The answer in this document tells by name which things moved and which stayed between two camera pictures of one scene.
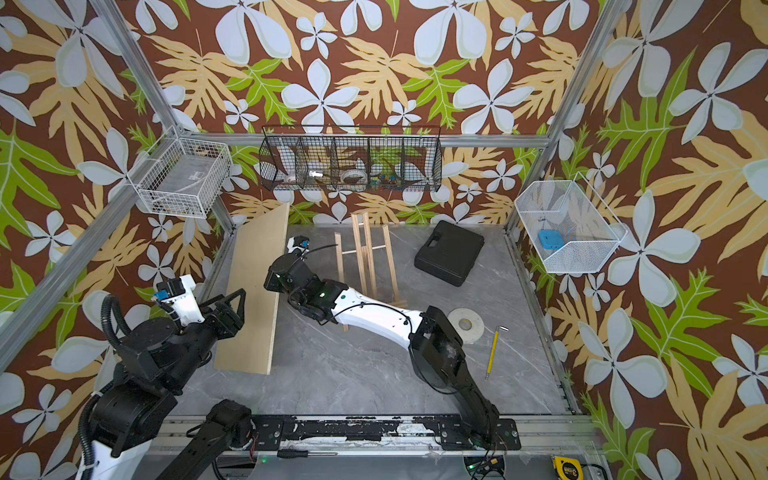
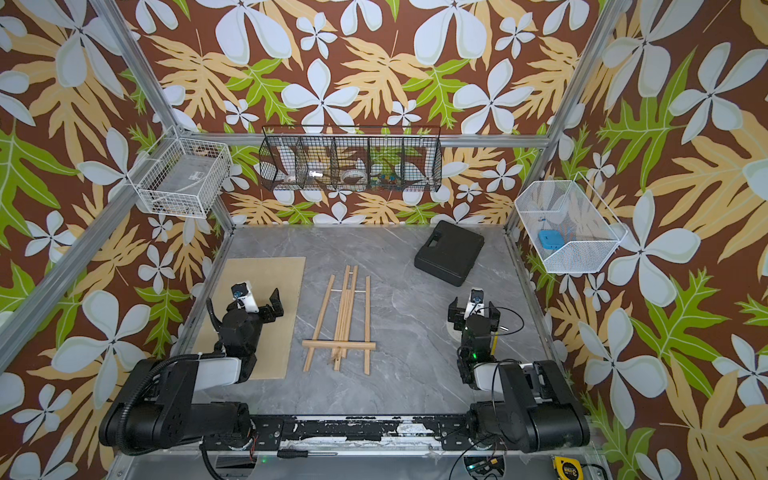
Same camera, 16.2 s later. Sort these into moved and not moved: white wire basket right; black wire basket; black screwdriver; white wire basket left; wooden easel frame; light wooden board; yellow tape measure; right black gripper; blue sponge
Moved: light wooden board; right black gripper; wooden easel frame
Not moved: white wire basket left; black wire basket; black screwdriver; yellow tape measure; white wire basket right; blue sponge
